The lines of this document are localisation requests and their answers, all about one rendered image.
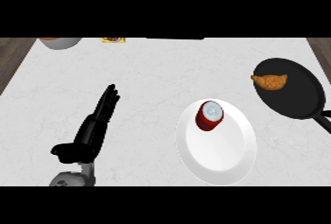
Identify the red can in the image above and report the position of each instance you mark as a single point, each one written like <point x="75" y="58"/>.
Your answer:
<point x="208" y="116"/>

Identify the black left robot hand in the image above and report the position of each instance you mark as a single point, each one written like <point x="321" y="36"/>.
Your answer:
<point x="92" y="131"/>

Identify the white oval plate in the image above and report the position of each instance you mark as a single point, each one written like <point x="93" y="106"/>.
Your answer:
<point x="217" y="148"/>

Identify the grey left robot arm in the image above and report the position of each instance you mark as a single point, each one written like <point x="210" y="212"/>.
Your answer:
<point x="74" y="177"/>

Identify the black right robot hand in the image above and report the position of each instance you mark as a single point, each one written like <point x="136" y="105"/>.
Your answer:
<point x="327" y="113"/>

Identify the white bowl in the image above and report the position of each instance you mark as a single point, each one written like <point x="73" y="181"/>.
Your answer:
<point x="59" y="42"/>

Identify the black frying pan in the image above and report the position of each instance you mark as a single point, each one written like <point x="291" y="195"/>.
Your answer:
<point x="293" y="90"/>

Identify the yellow packet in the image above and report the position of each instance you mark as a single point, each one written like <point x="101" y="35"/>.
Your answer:
<point x="112" y="40"/>

